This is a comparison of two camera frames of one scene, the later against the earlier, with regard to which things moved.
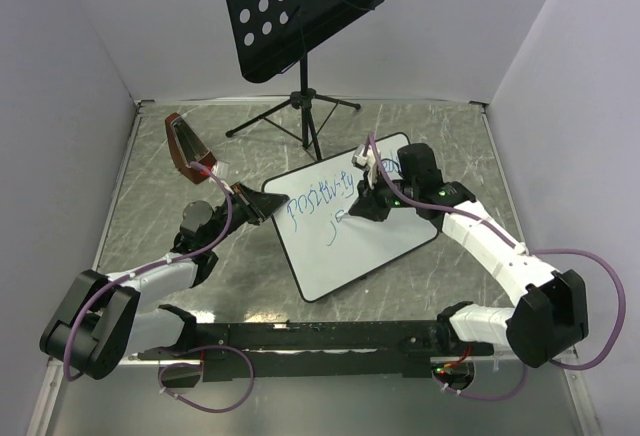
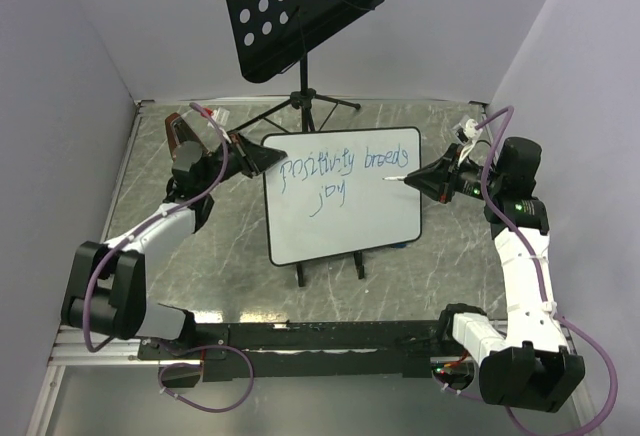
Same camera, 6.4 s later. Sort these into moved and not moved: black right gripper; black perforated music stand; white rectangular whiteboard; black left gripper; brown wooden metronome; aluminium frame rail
Moved: black left gripper; black right gripper; white rectangular whiteboard
Not moved: aluminium frame rail; black perforated music stand; brown wooden metronome
